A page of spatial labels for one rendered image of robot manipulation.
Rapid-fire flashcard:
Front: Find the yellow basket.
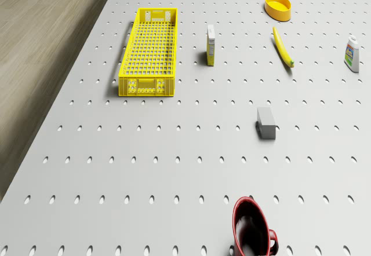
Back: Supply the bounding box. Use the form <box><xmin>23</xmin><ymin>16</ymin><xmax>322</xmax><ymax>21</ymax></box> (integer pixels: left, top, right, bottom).
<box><xmin>118</xmin><ymin>8</ymin><xmax>178</xmax><ymax>97</ymax></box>

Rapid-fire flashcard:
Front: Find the yellow and white carton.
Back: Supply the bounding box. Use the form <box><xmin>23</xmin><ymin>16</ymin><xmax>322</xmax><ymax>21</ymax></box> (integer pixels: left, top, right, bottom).
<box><xmin>206</xmin><ymin>24</ymin><xmax>216</xmax><ymax>67</ymax></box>

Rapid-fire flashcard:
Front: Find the grey cube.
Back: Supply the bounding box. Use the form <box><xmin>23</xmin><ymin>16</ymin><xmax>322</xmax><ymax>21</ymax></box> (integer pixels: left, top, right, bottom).
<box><xmin>256</xmin><ymin>107</ymin><xmax>277</xmax><ymax>140</ymax></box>

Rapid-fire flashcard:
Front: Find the banana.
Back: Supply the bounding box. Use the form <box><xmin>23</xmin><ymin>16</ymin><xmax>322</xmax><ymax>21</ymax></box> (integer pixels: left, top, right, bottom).
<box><xmin>272</xmin><ymin>26</ymin><xmax>296</xmax><ymax>68</ymax></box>

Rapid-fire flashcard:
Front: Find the red mug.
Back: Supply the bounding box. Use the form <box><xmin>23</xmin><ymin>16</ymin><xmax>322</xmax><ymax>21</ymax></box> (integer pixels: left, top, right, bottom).
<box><xmin>232</xmin><ymin>196</ymin><xmax>280</xmax><ymax>256</ymax></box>

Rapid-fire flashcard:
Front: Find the yellow bowl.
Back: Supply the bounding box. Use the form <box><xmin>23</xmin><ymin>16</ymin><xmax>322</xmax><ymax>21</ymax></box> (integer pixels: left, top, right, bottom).
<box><xmin>264</xmin><ymin>0</ymin><xmax>292</xmax><ymax>23</ymax></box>

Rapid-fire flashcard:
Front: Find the small white bottle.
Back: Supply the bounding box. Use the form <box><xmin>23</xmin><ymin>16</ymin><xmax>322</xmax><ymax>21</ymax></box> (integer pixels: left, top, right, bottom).
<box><xmin>344</xmin><ymin>34</ymin><xmax>361</xmax><ymax>74</ymax></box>

